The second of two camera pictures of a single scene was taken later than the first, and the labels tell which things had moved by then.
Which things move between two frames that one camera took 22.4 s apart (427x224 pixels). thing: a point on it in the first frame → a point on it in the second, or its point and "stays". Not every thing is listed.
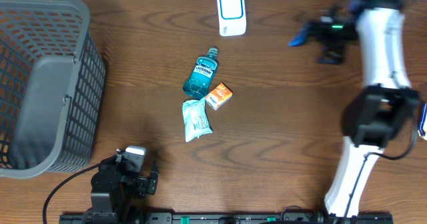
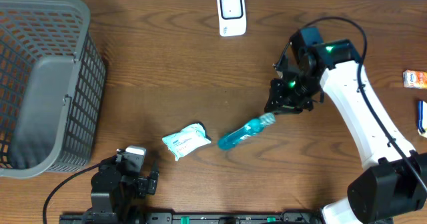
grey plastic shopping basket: (52, 83) stays
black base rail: (308, 218) stays
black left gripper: (142, 181) stays
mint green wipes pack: (195, 119) → (187, 140)
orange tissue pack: (219, 96) → (415, 79)
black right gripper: (309, 29) → (277, 95)
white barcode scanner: (231, 13) stays
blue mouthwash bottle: (197, 83) → (250, 128)
